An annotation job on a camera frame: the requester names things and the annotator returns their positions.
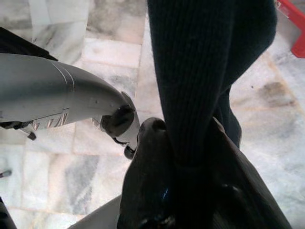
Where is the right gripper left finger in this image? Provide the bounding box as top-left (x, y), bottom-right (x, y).
top-left (116, 116), bottom-right (178, 229)

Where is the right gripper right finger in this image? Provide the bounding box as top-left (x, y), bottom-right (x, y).
top-left (207, 116), bottom-right (294, 229)

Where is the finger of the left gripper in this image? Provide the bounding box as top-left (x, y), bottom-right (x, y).
top-left (123, 145), bottom-right (137, 159)

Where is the red plastic stool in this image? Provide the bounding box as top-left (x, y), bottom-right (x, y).
top-left (276, 0), bottom-right (305, 58)

